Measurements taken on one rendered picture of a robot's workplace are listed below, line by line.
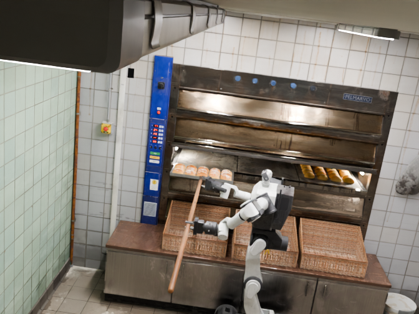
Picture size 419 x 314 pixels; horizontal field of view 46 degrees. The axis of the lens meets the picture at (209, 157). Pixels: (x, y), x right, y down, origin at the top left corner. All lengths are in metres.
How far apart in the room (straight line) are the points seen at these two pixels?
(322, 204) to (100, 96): 2.24
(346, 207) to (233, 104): 1.41
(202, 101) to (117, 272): 1.66
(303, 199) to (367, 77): 1.21
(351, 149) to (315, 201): 0.58
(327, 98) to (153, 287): 2.23
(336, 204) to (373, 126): 0.79
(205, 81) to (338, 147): 1.31
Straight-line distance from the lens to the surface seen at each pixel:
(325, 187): 4.61
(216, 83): 4.35
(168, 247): 4.29
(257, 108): 4.37
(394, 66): 4.48
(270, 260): 4.29
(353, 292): 4.47
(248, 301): 3.96
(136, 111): 4.48
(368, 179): 4.71
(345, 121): 4.47
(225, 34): 4.30
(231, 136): 4.41
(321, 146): 4.49
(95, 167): 4.71
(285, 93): 4.37
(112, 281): 4.50
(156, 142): 4.47
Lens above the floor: 2.59
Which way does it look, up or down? 17 degrees down
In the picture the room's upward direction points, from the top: 7 degrees clockwise
